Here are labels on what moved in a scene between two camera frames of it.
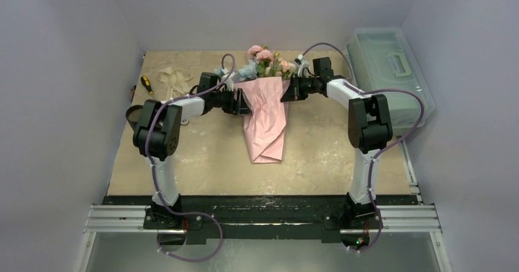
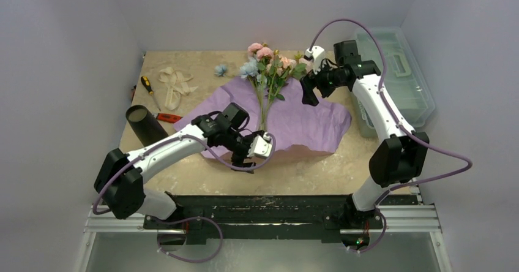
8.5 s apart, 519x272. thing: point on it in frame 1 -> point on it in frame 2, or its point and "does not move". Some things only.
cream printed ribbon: x=175 y=81 does not move
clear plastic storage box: x=384 y=58 does not move
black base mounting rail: x=212 y=219 does not move
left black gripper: x=238 y=107 -> x=238 y=162
